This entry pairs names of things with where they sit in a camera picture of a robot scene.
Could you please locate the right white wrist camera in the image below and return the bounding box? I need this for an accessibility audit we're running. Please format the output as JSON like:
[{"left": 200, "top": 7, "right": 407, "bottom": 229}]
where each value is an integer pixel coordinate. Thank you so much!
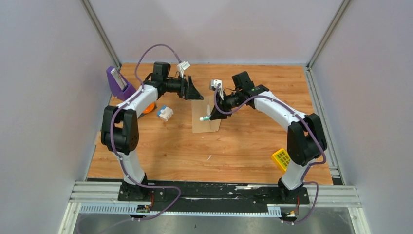
[{"left": 209, "top": 79, "right": 224, "bottom": 100}]

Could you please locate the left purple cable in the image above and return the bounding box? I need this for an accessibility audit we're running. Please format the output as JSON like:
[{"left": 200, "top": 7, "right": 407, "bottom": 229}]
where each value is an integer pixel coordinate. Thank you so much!
[{"left": 110, "top": 43, "right": 182, "bottom": 222}]

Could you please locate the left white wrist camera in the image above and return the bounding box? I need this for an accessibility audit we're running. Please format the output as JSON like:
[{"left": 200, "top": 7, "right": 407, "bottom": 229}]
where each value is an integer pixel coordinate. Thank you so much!
[{"left": 176, "top": 61, "right": 190, "bottom": 78}]

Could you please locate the purple cable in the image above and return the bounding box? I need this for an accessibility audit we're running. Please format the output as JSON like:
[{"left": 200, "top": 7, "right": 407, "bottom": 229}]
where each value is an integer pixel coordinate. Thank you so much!
[
  {"left": 213, "top": 83, "right": 328, "bottom": 225},
  {"left": 110, "top": 43, "right": 182, "bottom": 222}
]

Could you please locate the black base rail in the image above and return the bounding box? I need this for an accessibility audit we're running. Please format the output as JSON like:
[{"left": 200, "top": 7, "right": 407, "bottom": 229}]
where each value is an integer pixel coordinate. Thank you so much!
[{"left": 117, "top": 180, "right": 310, "bottom": 213}]

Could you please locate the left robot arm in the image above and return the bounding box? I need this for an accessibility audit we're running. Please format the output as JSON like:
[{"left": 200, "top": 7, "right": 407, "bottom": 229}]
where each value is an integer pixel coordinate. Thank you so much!
[{"left": 101, "top": 61, "right": 203, "bottom": 201}]

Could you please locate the green white glue stick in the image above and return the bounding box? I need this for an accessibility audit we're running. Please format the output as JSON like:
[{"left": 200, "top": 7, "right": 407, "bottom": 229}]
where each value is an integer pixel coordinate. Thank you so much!
[{"left": 199, "top": 116, "right": 210, "bottom": 121}]

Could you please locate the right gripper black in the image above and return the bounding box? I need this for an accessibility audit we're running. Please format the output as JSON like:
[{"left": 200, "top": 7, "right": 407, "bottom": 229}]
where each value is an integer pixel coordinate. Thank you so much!
[{"left": 211, "top": 91, "right": 244, "bottom": 120}]

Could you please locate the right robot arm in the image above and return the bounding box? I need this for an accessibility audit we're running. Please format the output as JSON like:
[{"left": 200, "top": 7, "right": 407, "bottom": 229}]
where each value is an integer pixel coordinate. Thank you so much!
[{"left": 201, "top": 71, "right": 328, "bottom": 204}]

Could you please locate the purple holder stand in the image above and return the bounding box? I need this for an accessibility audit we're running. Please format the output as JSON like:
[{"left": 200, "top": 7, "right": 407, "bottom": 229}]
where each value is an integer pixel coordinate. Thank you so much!
[{"left": 106, "top": 66, "right": 136, "bottom": 101}]

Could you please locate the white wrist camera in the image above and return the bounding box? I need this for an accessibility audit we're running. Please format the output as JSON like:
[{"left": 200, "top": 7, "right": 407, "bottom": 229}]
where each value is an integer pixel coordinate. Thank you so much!
[
  {"left": 176, "top": 61, "right": 190, "bottom": 78},
  {"left": 209, "top": 79, "right": 224, "bottom": 100}
]

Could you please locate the blue white toy block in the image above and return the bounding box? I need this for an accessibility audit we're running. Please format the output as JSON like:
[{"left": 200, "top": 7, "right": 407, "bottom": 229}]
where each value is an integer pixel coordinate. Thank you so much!
[{"left": 156, "top": 105, "right": 174, "bottom": 121}]

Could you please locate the brown paper envelope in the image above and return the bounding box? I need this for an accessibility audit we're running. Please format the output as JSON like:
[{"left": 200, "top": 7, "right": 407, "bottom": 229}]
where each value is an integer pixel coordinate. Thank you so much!
[{"left": 191, "top": 97, "right": 221, "bottom": 133}]

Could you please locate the yellow toy block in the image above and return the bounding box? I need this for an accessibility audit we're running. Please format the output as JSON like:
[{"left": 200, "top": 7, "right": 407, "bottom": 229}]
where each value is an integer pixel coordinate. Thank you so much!
[{"left": 271, "top": 148, "right": 291, "bottom": 173}]

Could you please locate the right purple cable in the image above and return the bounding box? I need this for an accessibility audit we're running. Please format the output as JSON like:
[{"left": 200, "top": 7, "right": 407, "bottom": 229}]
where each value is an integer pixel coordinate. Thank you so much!
[{"left": 213, "top": 83, "right": 328, "bottom": 225}]

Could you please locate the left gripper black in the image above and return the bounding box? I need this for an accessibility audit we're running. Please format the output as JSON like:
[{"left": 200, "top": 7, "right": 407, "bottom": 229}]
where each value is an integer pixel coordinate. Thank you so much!
[{"left": 164, "top": 75, "right": 204, "bottom": 101}]

